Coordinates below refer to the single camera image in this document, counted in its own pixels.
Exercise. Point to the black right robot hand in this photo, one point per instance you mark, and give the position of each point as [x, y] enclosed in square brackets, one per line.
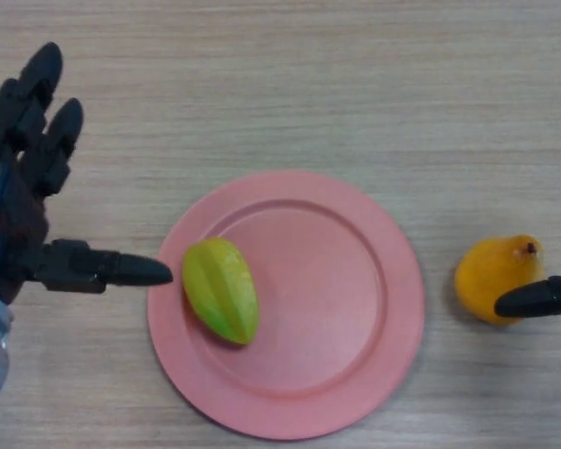
[542, 299]

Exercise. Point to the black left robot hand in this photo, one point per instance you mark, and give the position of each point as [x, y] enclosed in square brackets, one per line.
[14, 187]

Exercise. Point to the yellow green starfruit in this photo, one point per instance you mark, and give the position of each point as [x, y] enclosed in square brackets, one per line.
[222, 290]

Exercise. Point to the pink round plate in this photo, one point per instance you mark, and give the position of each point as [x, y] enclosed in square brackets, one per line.
[327, 318]

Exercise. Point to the orange yellow pear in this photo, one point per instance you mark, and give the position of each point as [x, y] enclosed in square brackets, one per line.
[491, 271]

